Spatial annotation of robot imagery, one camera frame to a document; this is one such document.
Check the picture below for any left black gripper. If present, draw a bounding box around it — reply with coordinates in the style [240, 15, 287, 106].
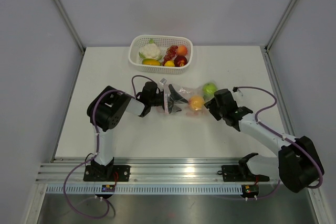
[149, 85, 187, 114]

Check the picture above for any green fake apple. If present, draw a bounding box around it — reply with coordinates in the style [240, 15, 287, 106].
[202, 82, 218, 97]

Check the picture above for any orange yellow fake peach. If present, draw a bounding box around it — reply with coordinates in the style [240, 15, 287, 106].
[188, 95, 205, 111]

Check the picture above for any clear zip top bag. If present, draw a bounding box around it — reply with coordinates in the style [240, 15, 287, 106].
[157, 81, 218, 117]

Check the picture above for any yellow fake fruit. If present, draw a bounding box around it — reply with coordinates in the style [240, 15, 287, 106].
[164, 60, 175, 67]

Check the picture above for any dark purple fake fruit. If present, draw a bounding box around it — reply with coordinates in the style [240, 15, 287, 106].
[174, 56, 188, 67]

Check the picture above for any yellow green fake mango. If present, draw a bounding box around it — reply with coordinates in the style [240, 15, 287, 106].
[142, 59, 161, 66]

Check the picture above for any red fake fruit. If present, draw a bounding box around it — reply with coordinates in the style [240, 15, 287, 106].
[161, 45, 178, 65]

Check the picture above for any orange red fake peach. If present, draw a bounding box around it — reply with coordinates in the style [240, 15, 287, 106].
[176, 45, 188, 56]

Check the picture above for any white fake cauliflower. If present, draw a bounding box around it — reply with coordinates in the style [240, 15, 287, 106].
[139, 39, 162, 61]

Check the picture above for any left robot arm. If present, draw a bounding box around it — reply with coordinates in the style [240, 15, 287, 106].
[83, 81, 188, 182]

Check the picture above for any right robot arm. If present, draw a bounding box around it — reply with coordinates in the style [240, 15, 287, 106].
[205, 87, 324, 193]

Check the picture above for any white perforated plastic basket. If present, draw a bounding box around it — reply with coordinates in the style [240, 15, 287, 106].
[128, 35, 193, 74]

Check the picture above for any right small circuit board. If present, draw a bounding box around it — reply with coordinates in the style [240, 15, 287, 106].
[242, 185, 259, 197]

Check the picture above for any small circuit board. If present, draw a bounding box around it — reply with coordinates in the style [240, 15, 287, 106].
[101, 185, 116, 193]
[242, 185, 259, 197]

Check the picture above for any left small circuit board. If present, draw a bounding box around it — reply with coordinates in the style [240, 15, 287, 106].
[101, 185, 116, 193]

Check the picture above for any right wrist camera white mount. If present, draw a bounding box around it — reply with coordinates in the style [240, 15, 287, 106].
[233, 87, 244, 99]

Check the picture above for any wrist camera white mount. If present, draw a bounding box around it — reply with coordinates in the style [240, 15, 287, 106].
[158, 78, 167, 90]
[233, 87, 244, 99]

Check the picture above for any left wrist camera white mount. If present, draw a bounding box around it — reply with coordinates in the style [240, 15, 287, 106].
[158, 78, 167, 90]

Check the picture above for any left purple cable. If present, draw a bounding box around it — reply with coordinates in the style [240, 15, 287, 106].
[62, 74, 155, 219]

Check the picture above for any aluminium mounting rail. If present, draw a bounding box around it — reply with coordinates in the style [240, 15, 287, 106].
[35, 157, 320, 183]

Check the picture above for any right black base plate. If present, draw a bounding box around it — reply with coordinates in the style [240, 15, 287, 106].
[217, 165, 270, 183]

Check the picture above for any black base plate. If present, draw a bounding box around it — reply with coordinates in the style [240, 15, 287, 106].
[217, 165, 270, 183]
[83, 165, 130, 182]

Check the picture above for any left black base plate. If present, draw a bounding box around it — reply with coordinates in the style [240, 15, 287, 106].
[83, 165, 130, 182]

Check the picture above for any left aluminium frame post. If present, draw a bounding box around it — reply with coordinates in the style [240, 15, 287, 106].
[52, 0, 86, 55]

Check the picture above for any aluminium frame post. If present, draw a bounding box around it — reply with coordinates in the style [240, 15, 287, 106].
[52, 0, 86, 55]
[265, 0, 299, 53]

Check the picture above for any white slotted cable duct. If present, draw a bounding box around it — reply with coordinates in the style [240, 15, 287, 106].
[46, 184, 243, 195]

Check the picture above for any right aluminium frame post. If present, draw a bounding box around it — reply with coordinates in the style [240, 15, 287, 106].
[265, 0, 299, 53]

